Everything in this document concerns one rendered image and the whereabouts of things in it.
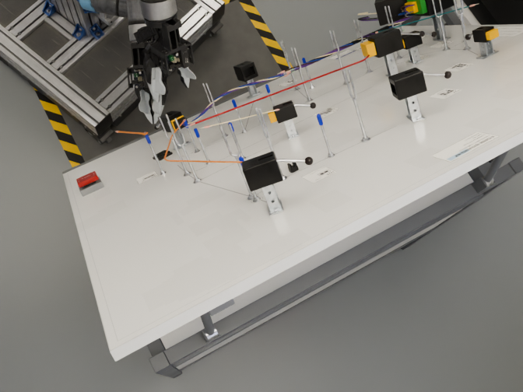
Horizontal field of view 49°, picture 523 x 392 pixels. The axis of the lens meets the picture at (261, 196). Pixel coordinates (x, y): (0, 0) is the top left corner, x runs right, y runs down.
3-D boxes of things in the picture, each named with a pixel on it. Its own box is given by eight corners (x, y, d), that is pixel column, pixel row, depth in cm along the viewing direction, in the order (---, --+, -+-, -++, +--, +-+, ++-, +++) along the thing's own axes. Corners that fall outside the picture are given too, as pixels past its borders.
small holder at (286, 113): (324, 127, 124) (314, 96, 121) (284, 141, 124) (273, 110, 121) (320, 121, 128) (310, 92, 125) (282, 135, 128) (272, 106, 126)
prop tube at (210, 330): (203, 331, 140) (186, 282, 114) (213, 326, 141) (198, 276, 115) (209, 343, 139) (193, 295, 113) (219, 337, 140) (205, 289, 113)
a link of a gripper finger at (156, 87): (158, 111, 131) (163, 73, 127) (144, 101, 135) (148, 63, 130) (169, 110, 133) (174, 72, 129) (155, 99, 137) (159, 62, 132)
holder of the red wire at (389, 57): (435, 62, 139) (426, 19, 135) (384, 82, 139) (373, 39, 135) (426, 60, 144) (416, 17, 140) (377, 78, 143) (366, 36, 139)
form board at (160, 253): (397, 31, 193) (396, 26, 192) (730, 30, 102) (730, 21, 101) (65, 180, 165) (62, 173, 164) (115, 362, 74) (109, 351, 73)
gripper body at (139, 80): (128, 90, 147) (123, 42, 145) (140, 89, 155) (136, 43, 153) (156, 89, 146) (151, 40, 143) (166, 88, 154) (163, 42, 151)
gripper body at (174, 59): (168, 78, 126) (158, 29, 118) (147, 64, 131) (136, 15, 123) (195, 65, 130) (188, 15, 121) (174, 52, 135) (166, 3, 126)
